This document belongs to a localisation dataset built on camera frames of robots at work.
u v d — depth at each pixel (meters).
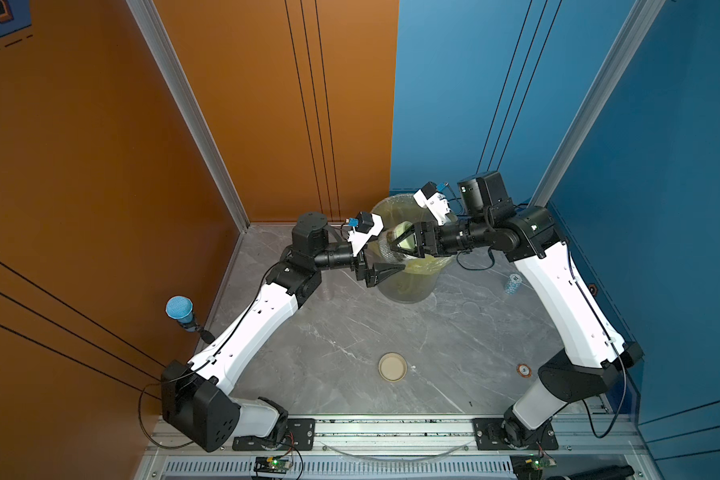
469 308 0.96
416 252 0.53
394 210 0.92
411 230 0.54
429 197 0.56
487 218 0.46
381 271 0.58
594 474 0.66
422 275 0.88
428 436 0.75
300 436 0.74
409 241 0.57
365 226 0.53
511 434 0.65
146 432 0.45
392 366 0.85
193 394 0.39
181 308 0.63
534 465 0.70
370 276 0.61
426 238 0.53
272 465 0.71
